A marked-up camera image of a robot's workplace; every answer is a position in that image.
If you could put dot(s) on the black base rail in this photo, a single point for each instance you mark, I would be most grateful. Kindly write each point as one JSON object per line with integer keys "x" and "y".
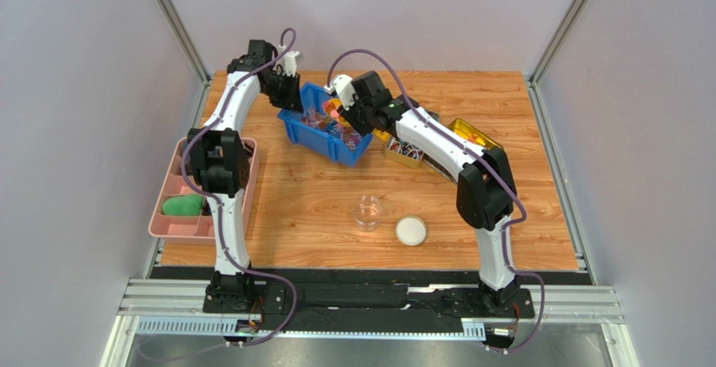
{"x": 365, "y": 301}

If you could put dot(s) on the yellow plastic scoop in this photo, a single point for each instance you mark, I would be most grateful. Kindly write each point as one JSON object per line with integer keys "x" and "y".
{"x": 332, "y": 108}

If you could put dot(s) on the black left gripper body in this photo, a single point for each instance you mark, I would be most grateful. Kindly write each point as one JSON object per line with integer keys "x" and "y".
{"x": 281, "y": 89}

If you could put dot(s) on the clear glass jar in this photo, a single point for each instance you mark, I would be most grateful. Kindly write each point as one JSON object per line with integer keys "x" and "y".
{"x": 367, "y": 213}

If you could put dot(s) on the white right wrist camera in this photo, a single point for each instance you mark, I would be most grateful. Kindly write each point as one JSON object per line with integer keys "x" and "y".
{"x": 341, "y": 87}

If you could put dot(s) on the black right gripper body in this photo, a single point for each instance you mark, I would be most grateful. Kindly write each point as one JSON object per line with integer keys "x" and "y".
{"x": 350, "y": 118}

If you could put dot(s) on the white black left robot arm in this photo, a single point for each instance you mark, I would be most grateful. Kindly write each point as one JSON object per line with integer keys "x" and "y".
{"x": 221, "y": 165}

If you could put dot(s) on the green plush toy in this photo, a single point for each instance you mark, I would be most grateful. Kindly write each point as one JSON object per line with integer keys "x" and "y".
{"x": 190, "y": 205}

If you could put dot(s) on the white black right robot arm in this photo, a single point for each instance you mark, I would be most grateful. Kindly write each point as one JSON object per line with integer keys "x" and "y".
{"x": 485, "y": 186}

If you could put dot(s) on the pink compartment tray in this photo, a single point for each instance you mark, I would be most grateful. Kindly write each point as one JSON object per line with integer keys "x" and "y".
{"x": 182, "y": 230}

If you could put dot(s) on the blue plastic candy bin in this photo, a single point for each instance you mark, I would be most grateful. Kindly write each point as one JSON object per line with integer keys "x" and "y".
{"x": 317, "y": 131}

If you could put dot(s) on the white jar lid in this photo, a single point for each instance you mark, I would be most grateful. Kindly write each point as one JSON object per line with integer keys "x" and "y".
{"x": 411, "y": 231}

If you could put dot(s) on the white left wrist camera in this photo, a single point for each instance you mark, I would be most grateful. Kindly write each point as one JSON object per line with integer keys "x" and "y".
{"x": 288, "y": 64}

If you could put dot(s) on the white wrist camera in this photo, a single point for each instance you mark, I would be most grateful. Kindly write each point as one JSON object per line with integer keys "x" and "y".
{"x": 288, "y": 64}
{"x": 341, "y": 87}

